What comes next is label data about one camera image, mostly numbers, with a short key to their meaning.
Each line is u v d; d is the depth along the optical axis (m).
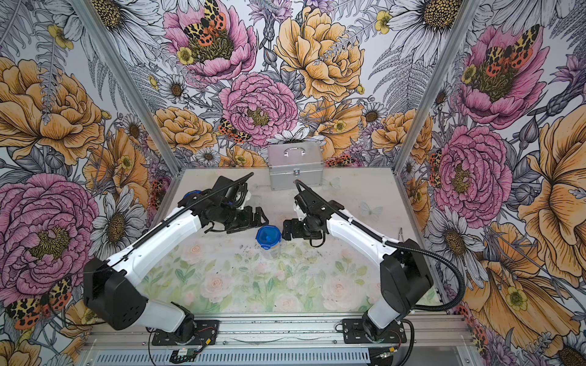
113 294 0.49
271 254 0.87
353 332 0.74
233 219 0.67
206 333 0.74
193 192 0.94
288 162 1.06
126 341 0.73
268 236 0.82
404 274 0.44
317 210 0.64
